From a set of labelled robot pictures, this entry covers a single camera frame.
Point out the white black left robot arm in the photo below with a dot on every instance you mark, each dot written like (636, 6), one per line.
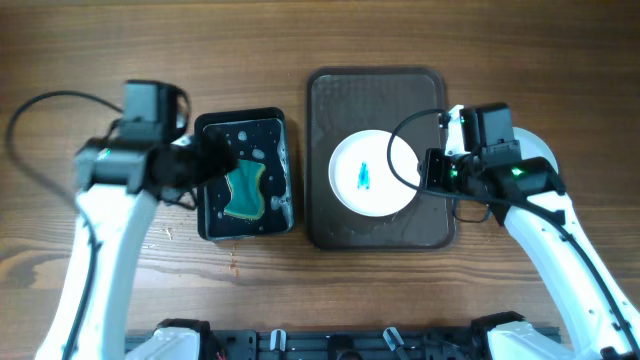
(121, 182)

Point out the black water tub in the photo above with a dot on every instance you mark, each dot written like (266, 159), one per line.
(258, 135)

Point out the white plate stain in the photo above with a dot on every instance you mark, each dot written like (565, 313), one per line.
(374, 174)

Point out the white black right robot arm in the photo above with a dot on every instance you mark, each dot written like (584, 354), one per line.
(529, 199)

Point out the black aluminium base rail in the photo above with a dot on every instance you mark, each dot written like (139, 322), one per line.
(340, 345)

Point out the white plate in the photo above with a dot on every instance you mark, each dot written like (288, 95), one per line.
(532, 146)

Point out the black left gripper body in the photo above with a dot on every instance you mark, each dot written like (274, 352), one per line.
(198, 162)

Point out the green yellow sponge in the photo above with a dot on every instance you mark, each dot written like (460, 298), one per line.
(246, 199)

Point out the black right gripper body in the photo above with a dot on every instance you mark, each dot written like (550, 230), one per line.
(450, 173)

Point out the dark brown serving tray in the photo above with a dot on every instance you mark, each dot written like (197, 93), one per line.
(341, 101)

